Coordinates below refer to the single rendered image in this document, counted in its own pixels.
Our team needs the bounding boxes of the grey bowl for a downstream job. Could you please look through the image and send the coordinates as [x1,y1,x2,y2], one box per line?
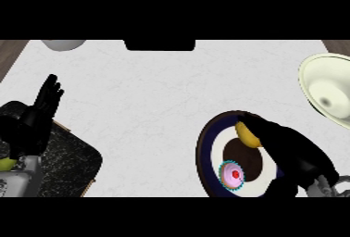
[40,39,88,53]

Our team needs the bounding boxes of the black appliance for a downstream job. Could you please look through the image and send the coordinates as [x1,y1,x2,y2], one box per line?
[123,39,198,52]

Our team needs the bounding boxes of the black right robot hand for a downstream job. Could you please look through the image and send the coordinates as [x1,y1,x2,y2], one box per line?
[235,112,342,198]

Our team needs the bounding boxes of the pink cupcake with teal wrapper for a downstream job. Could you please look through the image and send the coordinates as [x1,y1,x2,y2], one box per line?
[218,159,247,190]

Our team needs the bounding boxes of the green fruit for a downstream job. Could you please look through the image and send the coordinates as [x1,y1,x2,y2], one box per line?
[0,156,20,172]

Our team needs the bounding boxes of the dark blue rimmed plate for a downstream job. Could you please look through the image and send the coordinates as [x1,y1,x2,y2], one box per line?
[194,109,287,198]

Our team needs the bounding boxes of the yellow fruit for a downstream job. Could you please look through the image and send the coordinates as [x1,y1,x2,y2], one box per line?
[234,120,265,149]

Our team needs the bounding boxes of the black speckled cutting board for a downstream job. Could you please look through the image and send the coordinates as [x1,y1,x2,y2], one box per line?
[0,100,104,198]

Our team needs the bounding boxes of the cream bowl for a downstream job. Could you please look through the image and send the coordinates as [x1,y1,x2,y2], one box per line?
[297,52,350,131]

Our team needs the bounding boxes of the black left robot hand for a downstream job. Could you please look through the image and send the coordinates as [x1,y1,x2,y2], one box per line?
[0,73,66,161]

